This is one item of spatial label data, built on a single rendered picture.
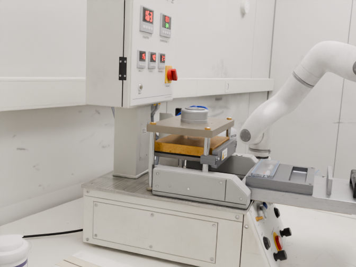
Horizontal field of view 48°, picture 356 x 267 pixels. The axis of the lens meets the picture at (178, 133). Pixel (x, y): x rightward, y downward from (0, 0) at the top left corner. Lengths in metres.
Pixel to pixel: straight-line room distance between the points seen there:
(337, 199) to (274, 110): 0.53
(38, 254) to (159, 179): 0.39
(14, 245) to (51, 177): 0.66
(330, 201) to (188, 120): 0.42
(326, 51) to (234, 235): 0.70
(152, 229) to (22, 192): 0.53
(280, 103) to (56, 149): 0.82
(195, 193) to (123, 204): 0.21
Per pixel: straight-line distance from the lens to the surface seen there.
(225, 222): 1.02
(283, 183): 1.04
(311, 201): 1.04
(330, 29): 3.46
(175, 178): 1.03
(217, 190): 1.01
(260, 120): 1.45
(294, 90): 1.46
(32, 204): 1.49
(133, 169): 1.20
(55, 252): 1.19
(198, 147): 1.06
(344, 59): 1.36
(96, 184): 1.16
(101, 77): 1.09
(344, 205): 1.04
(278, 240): 1.18
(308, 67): 1.44
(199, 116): 1.12
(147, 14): 1.13
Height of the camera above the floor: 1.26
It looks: 9 degrees down
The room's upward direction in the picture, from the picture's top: 3 degrees clockwise
